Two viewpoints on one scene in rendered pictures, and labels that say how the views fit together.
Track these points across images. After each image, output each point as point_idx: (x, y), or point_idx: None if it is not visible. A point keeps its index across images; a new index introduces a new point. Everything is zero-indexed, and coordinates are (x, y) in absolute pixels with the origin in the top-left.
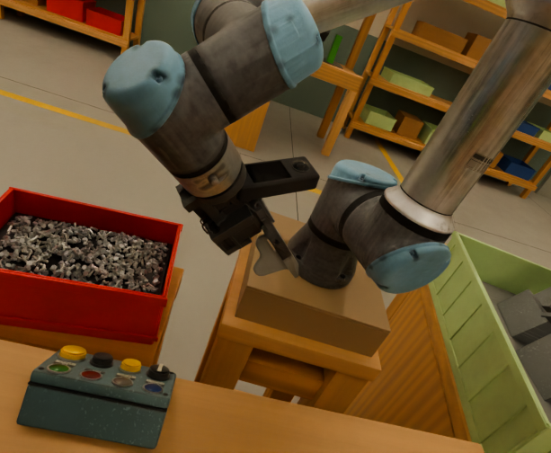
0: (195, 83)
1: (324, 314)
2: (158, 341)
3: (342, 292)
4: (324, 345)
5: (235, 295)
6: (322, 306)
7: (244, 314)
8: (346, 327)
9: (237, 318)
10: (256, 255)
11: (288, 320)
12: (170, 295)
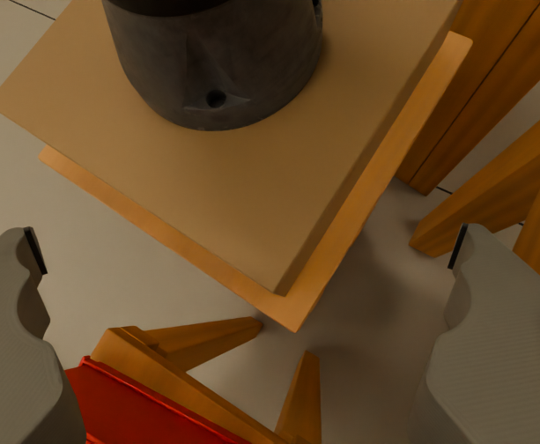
0: None
1: (388, 113)
2: (274, 443)
3: (336, 29)
4: (395, 130)
5: (226, 268)
6: (374, 108)
7: (293, 279)
8: (417, 70)
9: (291, 291)
10: (167, 211)
11: (344, 194)
12: (170, 383)
